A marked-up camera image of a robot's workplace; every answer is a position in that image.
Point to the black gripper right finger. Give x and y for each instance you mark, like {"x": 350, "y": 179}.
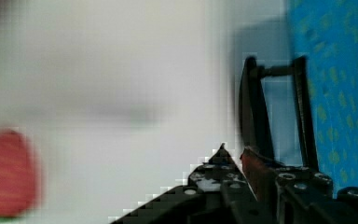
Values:
{"x": 298, "y": 194}

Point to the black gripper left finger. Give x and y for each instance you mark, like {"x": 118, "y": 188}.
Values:
{"x": 216, "y": 192}

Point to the black silver toaster oven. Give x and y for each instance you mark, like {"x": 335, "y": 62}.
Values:
{"x": 298, "y": 95}

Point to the red toy strawberry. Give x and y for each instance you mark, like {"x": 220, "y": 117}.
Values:
{"x": 21, "y": 185}

